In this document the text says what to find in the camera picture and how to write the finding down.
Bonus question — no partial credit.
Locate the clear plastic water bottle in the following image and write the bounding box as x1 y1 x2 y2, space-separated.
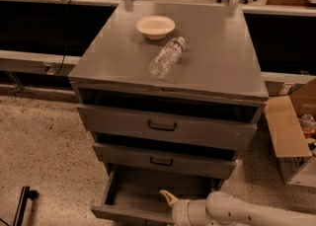
148 37 186 79

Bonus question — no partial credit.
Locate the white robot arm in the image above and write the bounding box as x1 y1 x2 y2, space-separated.
160 189 316 226

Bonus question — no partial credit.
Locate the grey top drawer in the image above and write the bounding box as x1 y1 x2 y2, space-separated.
77 104 257 150

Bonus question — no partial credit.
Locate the grey bottom drawer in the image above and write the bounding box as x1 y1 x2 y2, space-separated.
91 165 221 226

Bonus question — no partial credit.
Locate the grey drawer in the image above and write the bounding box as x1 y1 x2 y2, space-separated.
94 143 236 180
91 165 221 226
77 104 257 150

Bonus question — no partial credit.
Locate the black cable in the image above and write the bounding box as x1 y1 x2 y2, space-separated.
53 0 84 76

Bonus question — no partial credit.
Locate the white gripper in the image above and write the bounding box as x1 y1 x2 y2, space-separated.
159 189 206 226

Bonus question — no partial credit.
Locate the white paper bowl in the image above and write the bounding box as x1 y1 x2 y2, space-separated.
136 16 175 40

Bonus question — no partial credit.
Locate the cardboard box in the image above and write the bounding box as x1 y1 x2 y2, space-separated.
265 79 316 188

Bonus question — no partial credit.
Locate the grey middle drawer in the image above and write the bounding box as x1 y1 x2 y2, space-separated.
94 143 236 180

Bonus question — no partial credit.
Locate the black bar object on floor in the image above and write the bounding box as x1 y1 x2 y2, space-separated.
13 186 39 226

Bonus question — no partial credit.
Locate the grey drawer cabinet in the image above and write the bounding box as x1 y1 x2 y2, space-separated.
67 0 270 172

